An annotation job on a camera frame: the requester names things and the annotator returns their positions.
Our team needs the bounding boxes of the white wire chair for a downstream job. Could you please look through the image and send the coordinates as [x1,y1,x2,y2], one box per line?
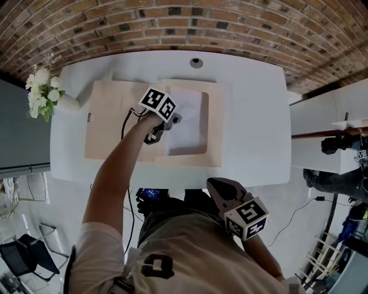
[0,177,18,221]

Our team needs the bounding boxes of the white low cabinet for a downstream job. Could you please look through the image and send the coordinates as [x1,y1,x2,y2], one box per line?
[289,83,368,175]

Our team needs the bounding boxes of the person's right forearm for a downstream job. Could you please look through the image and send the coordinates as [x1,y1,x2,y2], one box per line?
[243,235,285,281]

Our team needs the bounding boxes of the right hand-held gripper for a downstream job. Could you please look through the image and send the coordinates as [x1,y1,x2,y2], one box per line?
[206,177,270,241]

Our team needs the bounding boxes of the pale wooden rack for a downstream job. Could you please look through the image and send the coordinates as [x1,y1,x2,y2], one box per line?
[298,232,346,291]

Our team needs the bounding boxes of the black chair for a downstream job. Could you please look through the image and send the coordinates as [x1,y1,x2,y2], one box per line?
[0,223,70,282]

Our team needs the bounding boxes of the blue bag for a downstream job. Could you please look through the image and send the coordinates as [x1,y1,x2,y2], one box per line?
[338,215,358,245]

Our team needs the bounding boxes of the small blue screen device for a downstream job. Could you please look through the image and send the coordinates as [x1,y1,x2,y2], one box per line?
[135,188,169,212]

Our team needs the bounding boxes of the person's dark trousers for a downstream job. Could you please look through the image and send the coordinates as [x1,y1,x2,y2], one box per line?
[137,188,225,222]

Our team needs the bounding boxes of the grey cabinet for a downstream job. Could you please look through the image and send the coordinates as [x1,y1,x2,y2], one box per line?
[0,79,52,180]

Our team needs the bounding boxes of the white vase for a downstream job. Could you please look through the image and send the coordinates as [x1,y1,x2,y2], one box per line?
[56,93,81,113]

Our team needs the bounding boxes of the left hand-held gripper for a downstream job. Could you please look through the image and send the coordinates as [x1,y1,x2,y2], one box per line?
[137,86,183,146]

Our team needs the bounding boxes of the black floor hose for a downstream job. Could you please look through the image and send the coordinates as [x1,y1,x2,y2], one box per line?
[326,192,340,239]

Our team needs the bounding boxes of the person's beige shirt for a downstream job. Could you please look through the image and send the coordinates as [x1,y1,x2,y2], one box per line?
[68,208,305,294]

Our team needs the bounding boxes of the white flower bouquet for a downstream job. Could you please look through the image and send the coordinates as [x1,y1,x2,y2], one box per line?
[25,53,66,123]

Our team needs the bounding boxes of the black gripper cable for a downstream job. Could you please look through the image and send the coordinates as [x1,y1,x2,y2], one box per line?
[120,108,150,255]

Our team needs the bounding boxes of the black shoulder strap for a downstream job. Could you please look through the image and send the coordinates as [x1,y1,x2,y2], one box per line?
[64,245,77,294]

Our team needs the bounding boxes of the beige shallow tray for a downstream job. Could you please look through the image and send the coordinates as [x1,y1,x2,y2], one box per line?
[83,78,229,169]

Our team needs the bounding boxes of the person's left forearm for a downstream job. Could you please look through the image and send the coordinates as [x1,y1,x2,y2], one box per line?
[82,114,163,245]

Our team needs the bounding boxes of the white A4 paper sheet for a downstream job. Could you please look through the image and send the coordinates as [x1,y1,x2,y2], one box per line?
[164,86,202,157]

